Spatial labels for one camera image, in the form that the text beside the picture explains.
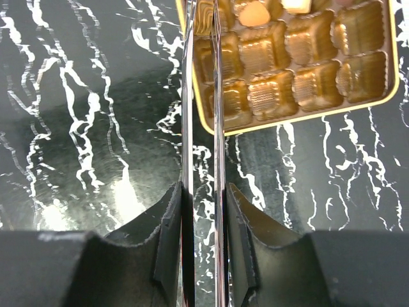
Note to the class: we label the white square chocolate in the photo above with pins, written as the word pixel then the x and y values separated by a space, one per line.
pixel 297 6

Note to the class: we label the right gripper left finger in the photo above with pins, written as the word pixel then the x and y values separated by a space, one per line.
pixel 135 265

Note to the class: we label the gold chocolate box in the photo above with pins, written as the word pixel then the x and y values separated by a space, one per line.
pixel 334 59

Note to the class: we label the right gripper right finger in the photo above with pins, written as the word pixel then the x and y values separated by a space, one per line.
pixel 272 265

